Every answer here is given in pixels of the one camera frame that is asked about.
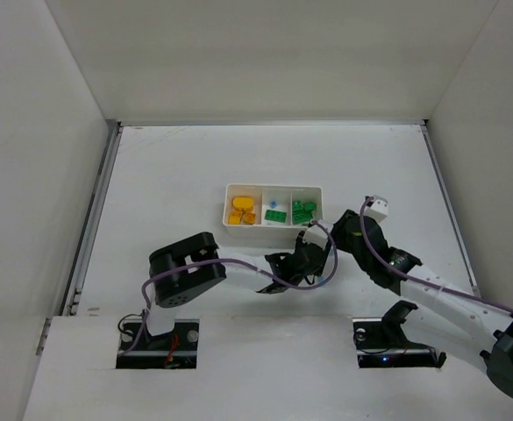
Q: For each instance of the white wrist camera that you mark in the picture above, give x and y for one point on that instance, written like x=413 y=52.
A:
x=316 y=234
x=376 y=208

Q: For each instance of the yellow oval butterfly lego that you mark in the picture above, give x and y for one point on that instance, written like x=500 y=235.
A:
x=243 y=203

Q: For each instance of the yellow striped lego brick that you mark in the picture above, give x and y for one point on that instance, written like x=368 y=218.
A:
x=235 y=217

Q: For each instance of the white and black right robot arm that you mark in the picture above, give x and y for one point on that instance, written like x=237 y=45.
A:
x=474 y=330

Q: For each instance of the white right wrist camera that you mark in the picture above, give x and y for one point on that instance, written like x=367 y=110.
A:
x=376 y=208

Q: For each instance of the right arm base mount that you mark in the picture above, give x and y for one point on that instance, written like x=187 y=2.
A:
x=382 y=343

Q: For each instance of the yellow face lego cube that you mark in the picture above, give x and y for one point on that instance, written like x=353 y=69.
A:
x=250 y=218

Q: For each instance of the green square lego brick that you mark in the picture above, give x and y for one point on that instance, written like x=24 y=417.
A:
x=309 y=207

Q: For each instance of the green lego plate piece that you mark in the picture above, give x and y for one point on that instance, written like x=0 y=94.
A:
x=301 y=217

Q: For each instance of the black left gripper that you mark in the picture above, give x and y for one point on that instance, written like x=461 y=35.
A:
x=304 y=256

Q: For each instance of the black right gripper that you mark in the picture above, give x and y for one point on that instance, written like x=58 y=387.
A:
x=351 y=232

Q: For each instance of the white three-compartment container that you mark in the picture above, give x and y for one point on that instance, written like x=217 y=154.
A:
x=262 y=211

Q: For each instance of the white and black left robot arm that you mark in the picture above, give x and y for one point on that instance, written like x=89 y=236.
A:
x=181 y=272

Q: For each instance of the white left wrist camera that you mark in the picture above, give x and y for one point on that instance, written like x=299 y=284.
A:
x=316 y=234

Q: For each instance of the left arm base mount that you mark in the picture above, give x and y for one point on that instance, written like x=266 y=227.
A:
x=175 y=350

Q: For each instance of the small green lego brick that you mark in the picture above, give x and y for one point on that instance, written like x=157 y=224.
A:
x=297 y=206

